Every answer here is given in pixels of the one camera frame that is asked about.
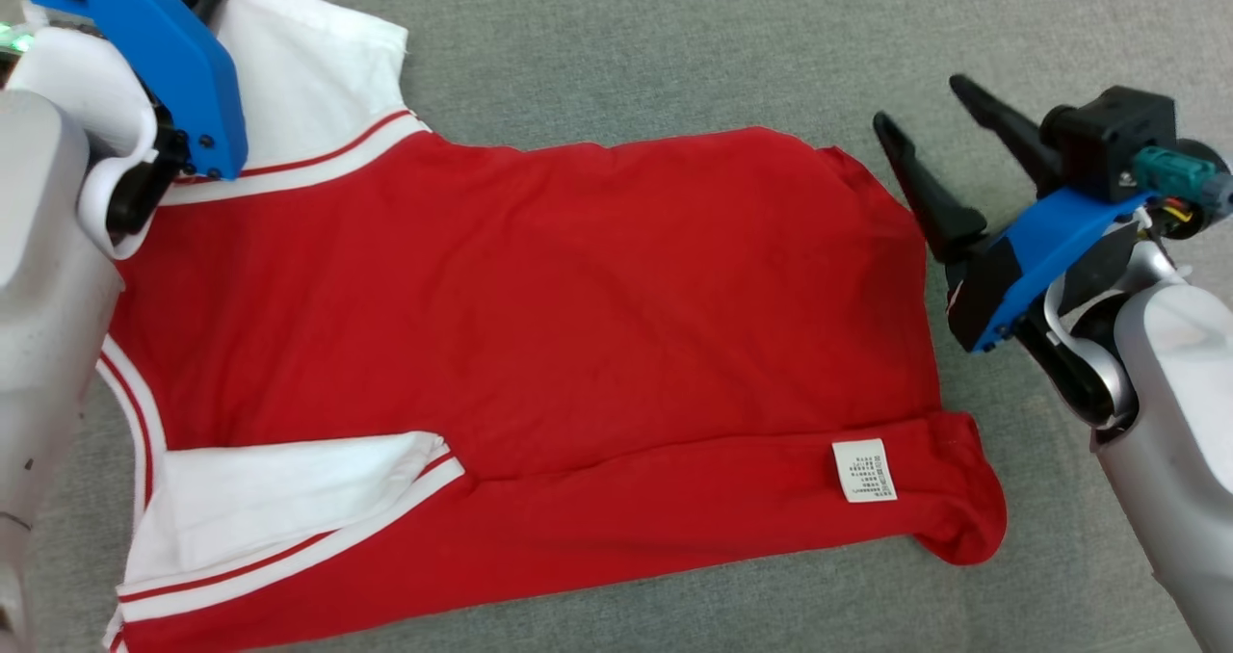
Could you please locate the red white jersey shirt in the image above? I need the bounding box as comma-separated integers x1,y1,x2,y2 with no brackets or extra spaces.
96,0,1009,653

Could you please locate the teal right camera connector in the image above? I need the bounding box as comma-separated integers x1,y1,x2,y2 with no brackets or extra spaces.
1132,147,1233,217

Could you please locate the right gripper with blue plate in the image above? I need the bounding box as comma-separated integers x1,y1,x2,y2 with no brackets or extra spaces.
873,74,1233,432

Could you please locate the left gripper with blue plate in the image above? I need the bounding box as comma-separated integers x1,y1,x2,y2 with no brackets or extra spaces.
5,0,249,259

